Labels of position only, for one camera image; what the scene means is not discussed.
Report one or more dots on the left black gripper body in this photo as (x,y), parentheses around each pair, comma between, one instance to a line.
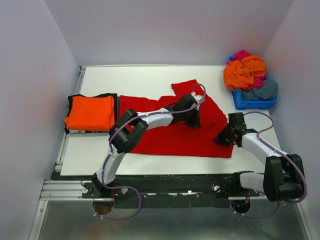
(189,117)

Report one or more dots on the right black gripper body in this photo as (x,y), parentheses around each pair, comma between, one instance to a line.
(224,137)

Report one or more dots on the red t-shirt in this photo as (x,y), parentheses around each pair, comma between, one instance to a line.
(180,139)

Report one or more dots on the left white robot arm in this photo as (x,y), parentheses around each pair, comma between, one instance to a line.
(129,129)

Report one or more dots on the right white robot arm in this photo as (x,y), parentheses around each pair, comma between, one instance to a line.
(283,178)

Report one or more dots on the blue plastic bin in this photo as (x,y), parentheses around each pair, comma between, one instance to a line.
(244,71)

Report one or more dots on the crumpled grey-blue t-shirt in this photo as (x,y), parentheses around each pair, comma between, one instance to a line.
(264,93)

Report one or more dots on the crumpled magenta t-shirt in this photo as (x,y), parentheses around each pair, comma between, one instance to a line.
(241,55)

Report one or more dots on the crumpled orange t-shirt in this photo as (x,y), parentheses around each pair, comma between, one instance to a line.
(243,71)

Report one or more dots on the folded blue t-shirt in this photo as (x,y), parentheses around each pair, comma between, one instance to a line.
(116,108)

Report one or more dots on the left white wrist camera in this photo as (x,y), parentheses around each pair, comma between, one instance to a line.
(198,98)

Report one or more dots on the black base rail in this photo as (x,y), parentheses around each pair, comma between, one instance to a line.
(169,191)

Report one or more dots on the aluminium frame rail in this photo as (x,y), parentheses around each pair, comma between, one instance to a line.
(58,187)

